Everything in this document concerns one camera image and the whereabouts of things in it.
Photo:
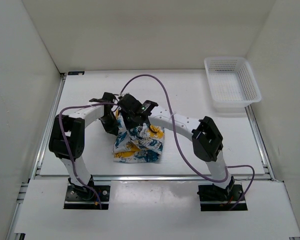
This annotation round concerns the colourful printed shorts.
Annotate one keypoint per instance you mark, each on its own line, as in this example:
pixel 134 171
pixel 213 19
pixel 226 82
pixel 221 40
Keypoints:
pixel 142 144

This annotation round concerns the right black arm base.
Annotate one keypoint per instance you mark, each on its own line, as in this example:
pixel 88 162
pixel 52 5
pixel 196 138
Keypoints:
pixel 211 201

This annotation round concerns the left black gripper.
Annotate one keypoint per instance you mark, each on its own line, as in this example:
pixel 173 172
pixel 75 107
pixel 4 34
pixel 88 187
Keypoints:
pixel 113 127

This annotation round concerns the black corner bracket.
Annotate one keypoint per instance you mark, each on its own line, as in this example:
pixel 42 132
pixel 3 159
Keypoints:
pixel 76 73

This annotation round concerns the white plastic basket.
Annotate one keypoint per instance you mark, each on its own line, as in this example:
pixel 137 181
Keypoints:
pixel 231 82

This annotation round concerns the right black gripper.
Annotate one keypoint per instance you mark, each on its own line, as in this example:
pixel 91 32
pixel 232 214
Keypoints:
pixel 129 124

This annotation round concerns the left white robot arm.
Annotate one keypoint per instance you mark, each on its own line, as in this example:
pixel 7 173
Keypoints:
pixel 67 140

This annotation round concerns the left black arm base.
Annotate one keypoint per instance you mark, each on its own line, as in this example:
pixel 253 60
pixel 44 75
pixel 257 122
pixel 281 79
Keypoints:
pixel 81 198

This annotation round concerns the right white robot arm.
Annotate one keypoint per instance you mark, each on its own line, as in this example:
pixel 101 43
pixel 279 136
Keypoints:
pixel 203 133

